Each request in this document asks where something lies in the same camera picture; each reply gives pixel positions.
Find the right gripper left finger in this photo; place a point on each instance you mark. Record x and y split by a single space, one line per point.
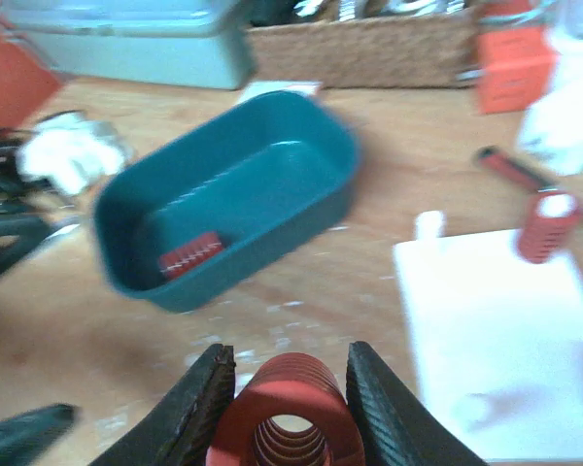
181 427

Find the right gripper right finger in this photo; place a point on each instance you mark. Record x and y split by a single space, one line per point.
395 428

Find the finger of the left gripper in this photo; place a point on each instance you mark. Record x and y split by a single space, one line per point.
24 437
20 234

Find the large red spring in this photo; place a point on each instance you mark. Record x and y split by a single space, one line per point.
290 413

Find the red spool spring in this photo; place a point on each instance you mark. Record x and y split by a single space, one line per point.
180 260

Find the small red spring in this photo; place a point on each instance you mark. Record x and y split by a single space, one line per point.
551 218

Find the red handled ratchet wrench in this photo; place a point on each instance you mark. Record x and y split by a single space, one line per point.
507 167

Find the white work glove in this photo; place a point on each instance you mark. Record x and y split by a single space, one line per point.
72 152

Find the teal plastic tray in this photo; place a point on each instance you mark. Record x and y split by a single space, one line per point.
267 175

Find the grey plastic storage box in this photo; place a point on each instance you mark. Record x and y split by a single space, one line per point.
187 43

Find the white power plug adapter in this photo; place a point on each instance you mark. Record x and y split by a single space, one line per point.
552 127

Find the woven brown basket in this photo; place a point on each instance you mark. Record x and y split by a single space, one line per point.
378 52

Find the red small box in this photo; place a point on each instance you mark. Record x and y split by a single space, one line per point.
514 59

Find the white peg base plate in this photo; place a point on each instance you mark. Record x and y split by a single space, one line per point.
497 341

